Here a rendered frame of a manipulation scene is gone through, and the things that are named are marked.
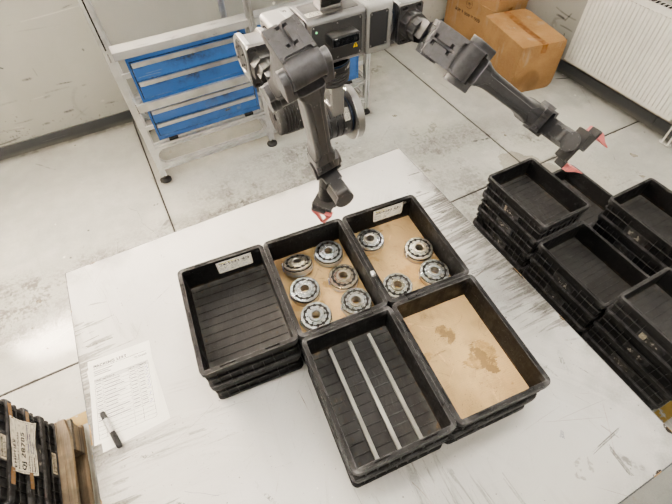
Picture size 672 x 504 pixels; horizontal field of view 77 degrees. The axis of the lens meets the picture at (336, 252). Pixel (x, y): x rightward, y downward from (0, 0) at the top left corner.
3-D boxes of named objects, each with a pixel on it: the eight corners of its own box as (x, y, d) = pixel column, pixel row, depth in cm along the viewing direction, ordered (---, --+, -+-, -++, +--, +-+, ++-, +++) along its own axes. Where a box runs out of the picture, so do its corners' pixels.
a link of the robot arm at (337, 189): (333, 145, 117) (307, 160, 117) (354, 172, 112) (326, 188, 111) (341, 171, 128) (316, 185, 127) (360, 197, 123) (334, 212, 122)
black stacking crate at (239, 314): (187, 290, 152) (177, 272, 143) (266, 263, 158) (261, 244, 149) (211, 391, 130) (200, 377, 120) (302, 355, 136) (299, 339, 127)
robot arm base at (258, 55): (278, 78, 128) (273, 38, 119) (289, 91, 124) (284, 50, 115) (252, 86, 126) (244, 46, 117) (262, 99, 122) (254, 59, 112)
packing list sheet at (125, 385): (81, 365, 147) (81, 364, 147) (148, 336, 153) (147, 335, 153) (96, 456, 129) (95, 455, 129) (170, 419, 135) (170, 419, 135)
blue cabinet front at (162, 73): (159, 139, 284) (123, 58, 239) (259, 107, 302) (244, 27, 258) (160, 141, 282) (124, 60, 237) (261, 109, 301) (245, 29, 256)
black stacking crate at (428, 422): (303, 355, 136) (300, 340, 127) (386, 322, 142) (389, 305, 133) (354, 484, 113) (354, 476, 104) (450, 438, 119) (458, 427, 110)
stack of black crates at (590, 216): (520, 208, 261) (532, 180, 243) (556, 191, 269) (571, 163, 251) (569, 253, 239) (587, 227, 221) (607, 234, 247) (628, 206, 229)
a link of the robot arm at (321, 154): (319, 37, 80) (270, 64, 79) (335, 58, 79) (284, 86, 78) (335, 149, 122) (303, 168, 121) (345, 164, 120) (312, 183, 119)
